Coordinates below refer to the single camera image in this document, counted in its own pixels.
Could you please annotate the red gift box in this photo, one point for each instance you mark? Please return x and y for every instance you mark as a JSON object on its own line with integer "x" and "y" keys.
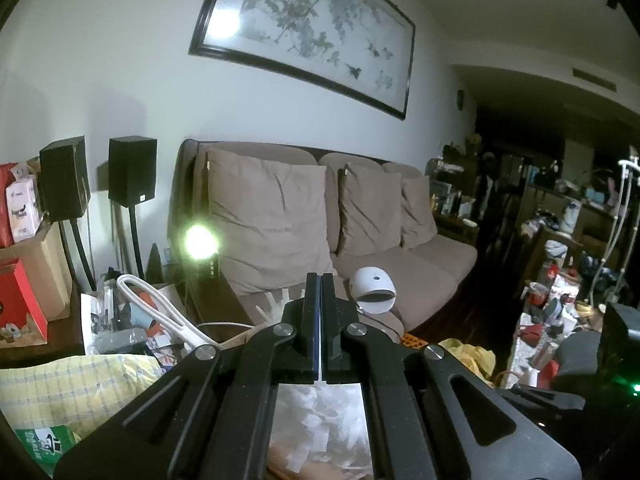
{"x": 7, "y": 205}

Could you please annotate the brown sofa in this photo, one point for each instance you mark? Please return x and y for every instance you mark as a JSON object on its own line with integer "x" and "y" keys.
{"x": 425, "y": 270}

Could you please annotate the yellow plaid tablecloth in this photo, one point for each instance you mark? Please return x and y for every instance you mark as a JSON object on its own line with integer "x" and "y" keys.
{"x": 75, "y": 390}

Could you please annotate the white garment steamer pole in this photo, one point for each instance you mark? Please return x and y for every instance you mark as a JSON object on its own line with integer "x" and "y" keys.
{"x": 622, "y": 210}

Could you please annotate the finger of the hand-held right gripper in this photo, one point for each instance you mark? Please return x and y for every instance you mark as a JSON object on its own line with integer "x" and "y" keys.
{"x": 545, "y": 399}

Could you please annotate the clear plastic wrapper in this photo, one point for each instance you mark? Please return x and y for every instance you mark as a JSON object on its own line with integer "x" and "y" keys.
{"x": 320, "y": 430}

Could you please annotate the black bookshelf speaker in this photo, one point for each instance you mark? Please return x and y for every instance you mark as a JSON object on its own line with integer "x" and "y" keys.
{"x": 65, "y": 180}
{"x": 132, "y": 170}

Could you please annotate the white tissue pack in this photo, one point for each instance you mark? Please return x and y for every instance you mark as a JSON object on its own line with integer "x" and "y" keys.
{"x": 24, "y": 210}

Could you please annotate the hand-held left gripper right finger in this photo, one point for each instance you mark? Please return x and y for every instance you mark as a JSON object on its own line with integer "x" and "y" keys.
{"x": 327, "y": 320}

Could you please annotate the white dome lamp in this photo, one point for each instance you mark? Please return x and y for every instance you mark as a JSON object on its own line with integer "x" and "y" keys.
{"x": 372, "y": 285}

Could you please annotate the large brown sofa cushion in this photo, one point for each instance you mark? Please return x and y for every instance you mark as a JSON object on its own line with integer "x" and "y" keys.
{"x": 270, "y": 220}

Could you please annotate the red chocolate gift bag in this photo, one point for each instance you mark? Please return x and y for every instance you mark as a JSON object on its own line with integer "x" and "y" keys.
{"x": 20, "y": 310}

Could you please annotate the brown cardboard box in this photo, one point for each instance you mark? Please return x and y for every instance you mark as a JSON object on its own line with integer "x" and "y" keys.
{"x": 50, "y": 270}

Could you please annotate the white feather duster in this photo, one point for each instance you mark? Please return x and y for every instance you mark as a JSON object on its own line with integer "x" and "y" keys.
{"x": 160, "y": 305}

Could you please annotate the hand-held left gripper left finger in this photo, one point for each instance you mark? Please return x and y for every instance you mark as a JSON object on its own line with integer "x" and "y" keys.
{"x": 312, "y": 320}

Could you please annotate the framed ink painting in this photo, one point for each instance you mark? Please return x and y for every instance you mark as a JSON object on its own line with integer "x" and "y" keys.
{"x": 310, "y": 25}

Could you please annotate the green toothpaste box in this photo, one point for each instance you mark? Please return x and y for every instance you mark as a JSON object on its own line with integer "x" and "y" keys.
{"x": 45, "y": 450}

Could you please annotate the yellow cloth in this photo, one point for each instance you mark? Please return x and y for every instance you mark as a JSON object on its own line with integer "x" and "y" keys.
{"x": 467, "y": 357}

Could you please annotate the lit flashlight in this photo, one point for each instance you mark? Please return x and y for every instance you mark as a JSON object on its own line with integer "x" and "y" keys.
{"x": 200, "y": 245}

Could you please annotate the black speaker stand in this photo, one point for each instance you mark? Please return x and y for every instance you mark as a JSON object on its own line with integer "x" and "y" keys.
{"x": 136, "y": 240}
{"x": 77, "y": 255}

